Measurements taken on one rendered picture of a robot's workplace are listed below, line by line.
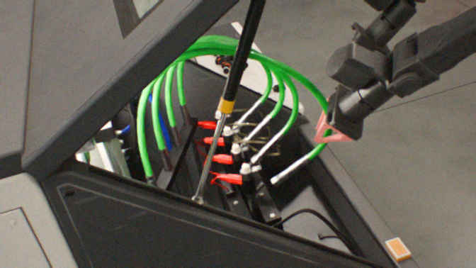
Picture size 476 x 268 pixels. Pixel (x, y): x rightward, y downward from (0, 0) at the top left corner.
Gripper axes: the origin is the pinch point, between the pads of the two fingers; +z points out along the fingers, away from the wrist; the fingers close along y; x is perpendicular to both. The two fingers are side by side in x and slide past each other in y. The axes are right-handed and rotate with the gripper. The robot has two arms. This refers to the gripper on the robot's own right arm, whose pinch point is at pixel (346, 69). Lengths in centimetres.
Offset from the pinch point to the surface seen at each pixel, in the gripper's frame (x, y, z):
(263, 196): 15.2, 1.0, 31.8
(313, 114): -165, -89, 83
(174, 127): 7.2, 26.1, 31.9
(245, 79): -42, 2, 34
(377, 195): -87, -102, 68
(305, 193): -1.2, -17.1, 35.2
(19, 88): 44, 59, 16
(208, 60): -59, 11, 43
